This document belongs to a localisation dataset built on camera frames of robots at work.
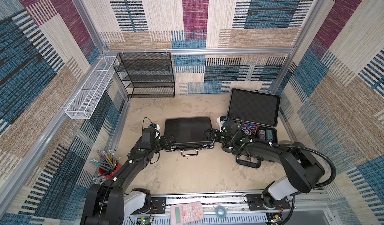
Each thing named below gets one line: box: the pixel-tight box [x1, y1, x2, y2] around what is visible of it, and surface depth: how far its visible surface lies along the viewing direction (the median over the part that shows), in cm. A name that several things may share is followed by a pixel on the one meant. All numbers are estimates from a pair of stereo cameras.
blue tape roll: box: [216, 205, 227, 219], surface depth 73 cm
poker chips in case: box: [241, 124, 273, 142], surface depth 98 cm
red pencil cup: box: [89, 149, 122, 179], surface depth 77 cm
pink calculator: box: [170, 201, 205, 225], surface depth 71 cm
